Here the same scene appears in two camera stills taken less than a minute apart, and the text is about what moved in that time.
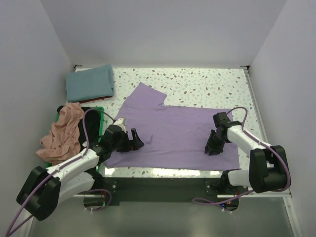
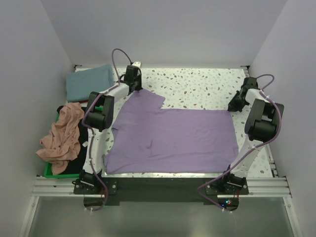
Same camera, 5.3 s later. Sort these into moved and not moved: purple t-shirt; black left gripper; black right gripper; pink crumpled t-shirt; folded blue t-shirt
Moved: black right gripper; black left gripper
Not moved: pink crumpled t-shirt; folded blue t-shirt; purple t-shirt
